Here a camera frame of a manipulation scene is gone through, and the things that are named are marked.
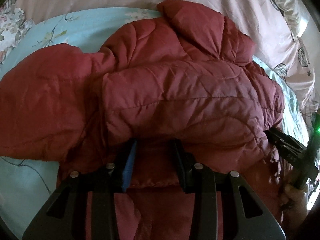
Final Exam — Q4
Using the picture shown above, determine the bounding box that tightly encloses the white floral pillow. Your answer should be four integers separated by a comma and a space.
0, 4, 35, 64

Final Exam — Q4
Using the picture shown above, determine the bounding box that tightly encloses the dark red puffer jacket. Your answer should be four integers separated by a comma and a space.
1, 0, 285, 239

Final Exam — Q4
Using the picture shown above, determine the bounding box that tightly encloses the person's right hand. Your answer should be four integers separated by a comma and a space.
281, 184, 309, 231

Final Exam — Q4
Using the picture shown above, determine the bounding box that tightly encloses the light blue floral bedsheet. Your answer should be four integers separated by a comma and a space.
1, 0, 308, 239

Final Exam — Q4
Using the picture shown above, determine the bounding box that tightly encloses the cream ruffled pillow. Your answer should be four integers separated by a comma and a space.
271, 0, 310, 40

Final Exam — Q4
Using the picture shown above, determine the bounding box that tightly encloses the pink quilt with plaid hearts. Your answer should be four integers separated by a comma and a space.
4, 0, 319, 118

